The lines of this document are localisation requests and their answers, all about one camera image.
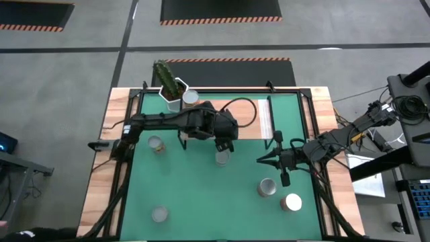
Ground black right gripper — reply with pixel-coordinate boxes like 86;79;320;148
257;130;305;188

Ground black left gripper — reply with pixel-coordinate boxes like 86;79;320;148
201;112;240;153

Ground chicken soup can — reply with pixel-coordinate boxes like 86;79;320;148
214;150;231;168

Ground green beans can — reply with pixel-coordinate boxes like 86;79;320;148
183;89;201;108

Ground spaghetti can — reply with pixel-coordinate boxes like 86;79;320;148
147;135;165;155

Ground wooden shelf black metal legs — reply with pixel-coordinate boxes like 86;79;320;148
177;95;277;151

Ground white plant pot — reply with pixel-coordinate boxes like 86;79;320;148
158;77;189;114

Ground green table mat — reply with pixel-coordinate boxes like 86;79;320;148
120;92;323;241

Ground green cactus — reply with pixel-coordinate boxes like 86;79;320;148
153;59;181;98

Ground white paper sheet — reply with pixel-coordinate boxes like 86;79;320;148
345;153;386;198

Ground tin can silver lid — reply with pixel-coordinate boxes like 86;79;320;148
150;206;169;223

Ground black striped-edge floor mat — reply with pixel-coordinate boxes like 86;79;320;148
0;1;75;33
159;0;283;26

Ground backlit keyboard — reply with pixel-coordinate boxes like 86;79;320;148
408;179;430;221

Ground grey desk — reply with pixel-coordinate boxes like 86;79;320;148
0;150;54;233

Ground person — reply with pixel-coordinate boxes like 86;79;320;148
0;220;79;242

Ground black device with blue light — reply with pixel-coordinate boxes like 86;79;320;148
0;131;19;155

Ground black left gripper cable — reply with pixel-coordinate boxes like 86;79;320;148
220;97;258;128

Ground black metal table frame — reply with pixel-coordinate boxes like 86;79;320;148
77;80;366;242

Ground coiled black cable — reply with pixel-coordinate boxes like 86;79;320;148
391;95;430;121

